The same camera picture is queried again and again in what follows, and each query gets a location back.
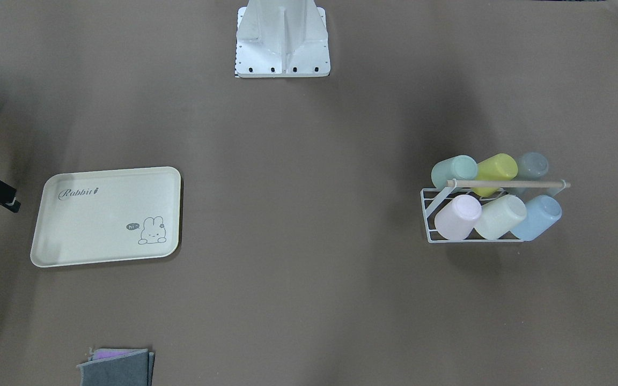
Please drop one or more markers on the cream rabbit tray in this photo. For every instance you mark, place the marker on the cream rabbit tray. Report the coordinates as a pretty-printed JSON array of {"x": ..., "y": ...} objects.
[{"x": 108, "y": 216}]

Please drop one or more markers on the green cup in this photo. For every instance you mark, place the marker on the green cup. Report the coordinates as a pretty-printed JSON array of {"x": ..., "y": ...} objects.
[{"x": 461, "y": 167}]

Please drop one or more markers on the pink cup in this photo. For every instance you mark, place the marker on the pink cup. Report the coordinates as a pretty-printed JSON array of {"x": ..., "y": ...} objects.
[{"x": 457, "y": 219}]

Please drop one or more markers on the cream cup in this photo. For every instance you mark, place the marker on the cream cup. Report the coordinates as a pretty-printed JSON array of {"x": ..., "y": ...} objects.
[{"x": 500, "y": 216}]

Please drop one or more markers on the yellow cup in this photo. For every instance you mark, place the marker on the yellow cup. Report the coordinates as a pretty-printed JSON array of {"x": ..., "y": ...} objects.
[{"x": 500, "y": 167}]

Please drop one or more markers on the grey cup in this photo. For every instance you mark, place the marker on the grey cup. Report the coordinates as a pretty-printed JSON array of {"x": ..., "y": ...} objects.
[{"x": 532, "y": 166}]

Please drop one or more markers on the blue cup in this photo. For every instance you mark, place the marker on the blue cup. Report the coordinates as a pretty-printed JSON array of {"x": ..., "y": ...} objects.
[{"x": 542, "y": 212}]

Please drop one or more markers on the grey folded cloth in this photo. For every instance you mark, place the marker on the grey folded cloth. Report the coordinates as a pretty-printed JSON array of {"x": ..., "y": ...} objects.
[{"x": 118, "y": 366}]

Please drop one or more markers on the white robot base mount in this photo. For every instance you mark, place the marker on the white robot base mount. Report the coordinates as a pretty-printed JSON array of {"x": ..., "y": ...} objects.
[{"x": 282, "y": 39}]

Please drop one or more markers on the white wire cup rack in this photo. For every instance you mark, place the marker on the white wire cup rack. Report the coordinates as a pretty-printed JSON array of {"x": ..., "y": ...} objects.
[{"x": 433, "y": 200}]

